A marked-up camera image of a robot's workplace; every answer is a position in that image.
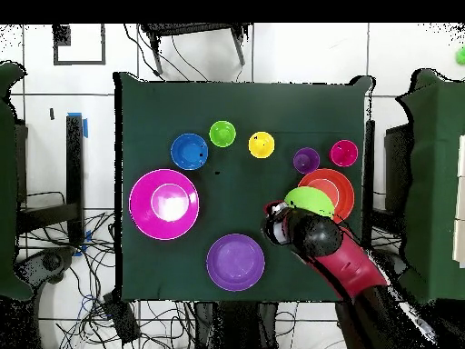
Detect green bowl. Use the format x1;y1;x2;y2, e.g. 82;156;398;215
283;185;336;220

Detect large orange bowl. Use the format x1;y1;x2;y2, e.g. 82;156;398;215
297;167;356;224

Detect purple cup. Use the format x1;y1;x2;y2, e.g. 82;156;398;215
292;146;322;175

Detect yellow cup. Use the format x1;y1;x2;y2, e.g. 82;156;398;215
248;131;276;160

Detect purple bowl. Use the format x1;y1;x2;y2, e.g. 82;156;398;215
205;233;266;293

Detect pink cup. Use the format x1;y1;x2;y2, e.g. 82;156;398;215
329;139;360;168

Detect green cup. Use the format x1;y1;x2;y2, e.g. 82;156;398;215
209;120;237;148

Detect blue bowl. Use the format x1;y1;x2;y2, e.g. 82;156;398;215
170;133;210;172

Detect dark green tablecloth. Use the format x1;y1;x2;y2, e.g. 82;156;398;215
113;71;375;304

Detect large pink bowl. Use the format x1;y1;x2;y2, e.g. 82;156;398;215
128;168;200;241

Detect green cloth side table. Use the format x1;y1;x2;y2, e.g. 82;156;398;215
0;61;35;302
394;67;465;304

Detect black power box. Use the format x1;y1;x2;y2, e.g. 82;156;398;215
102;292;142;344

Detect black stool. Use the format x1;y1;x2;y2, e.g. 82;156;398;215
138;23;252;76

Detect blue tape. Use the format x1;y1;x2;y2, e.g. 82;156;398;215
66;111;89;139

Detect black metal post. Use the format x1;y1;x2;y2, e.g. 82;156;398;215
362;119;376;248

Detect black metal frame beam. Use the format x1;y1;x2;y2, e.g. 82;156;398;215
15;114;85;245

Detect tangle of cables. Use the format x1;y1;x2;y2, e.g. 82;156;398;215
15;190;204;349

